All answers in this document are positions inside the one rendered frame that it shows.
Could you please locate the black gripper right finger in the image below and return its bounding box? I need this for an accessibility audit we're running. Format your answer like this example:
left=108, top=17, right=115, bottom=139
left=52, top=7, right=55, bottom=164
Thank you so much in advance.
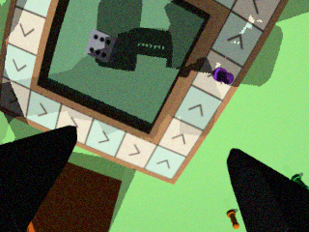
left=227, top=148, right=309, bottom=232

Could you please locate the purple pawn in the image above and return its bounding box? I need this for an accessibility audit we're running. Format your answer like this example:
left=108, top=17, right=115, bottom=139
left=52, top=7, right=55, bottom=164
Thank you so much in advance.
left=212, top=67, right=233, bottom=84

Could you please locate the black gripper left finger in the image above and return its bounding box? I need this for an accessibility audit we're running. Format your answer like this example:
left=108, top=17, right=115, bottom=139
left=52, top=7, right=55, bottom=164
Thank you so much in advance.
left=0, top=125, right=77, bottom=232

